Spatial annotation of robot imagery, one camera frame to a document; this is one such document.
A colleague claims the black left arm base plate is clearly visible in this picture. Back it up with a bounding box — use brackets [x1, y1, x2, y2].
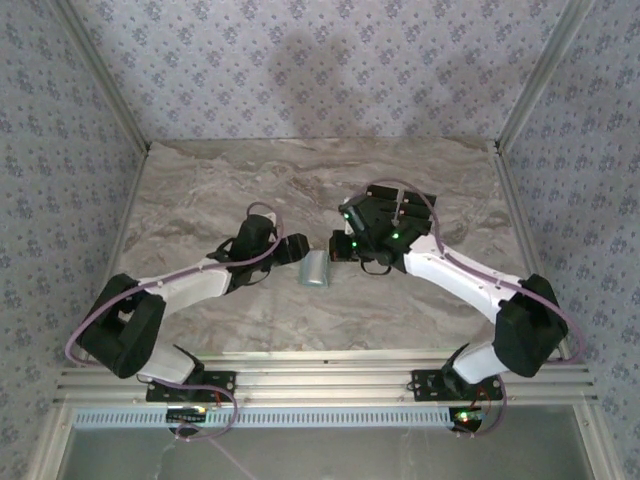
[145, 369, 237, 404]

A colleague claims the grey metal panel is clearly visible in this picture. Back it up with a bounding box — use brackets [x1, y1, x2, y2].
[59, 425, 599, 480]

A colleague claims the grey slotted cable duct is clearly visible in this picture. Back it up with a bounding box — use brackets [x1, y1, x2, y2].
[69, 405, 481, 430]

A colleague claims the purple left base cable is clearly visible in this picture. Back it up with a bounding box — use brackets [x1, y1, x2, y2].
[149, 384, 239, 444]

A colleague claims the aluminium corner post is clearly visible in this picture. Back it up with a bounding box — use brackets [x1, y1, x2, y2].
[494, 0, 596, 154]
[49, 0, 152, 154]

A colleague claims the aluminium table edge rail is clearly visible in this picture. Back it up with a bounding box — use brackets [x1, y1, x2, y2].
[492, 140, 574, 364]
[89, 142, 152, 326]

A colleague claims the left circuit board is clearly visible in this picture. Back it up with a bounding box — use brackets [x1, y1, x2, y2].
[166, 407, 209, 425]

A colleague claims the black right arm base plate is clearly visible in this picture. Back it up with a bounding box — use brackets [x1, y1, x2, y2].
[410, 368, 504, 403]

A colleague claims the clear acrylic card stand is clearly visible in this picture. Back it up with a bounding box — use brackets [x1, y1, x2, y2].
[363, 182, 438, 235]

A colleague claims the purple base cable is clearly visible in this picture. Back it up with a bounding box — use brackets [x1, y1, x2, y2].
[452, 367, 509, 439]
[149, 384, 239, 444]

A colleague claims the aluminium rail frame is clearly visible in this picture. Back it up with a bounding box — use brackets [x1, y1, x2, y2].
[52, 348, 600, 407]

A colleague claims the right circuit board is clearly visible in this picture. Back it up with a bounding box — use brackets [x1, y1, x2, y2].
[448, 407, 486, 434]

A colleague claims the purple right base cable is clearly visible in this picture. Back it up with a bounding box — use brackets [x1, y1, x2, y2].
[452, 367, 509, 439]

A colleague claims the circuit board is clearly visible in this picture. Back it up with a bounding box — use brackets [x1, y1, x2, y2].
[166, 407, 209, 425]
[448, 407, 486, 434]

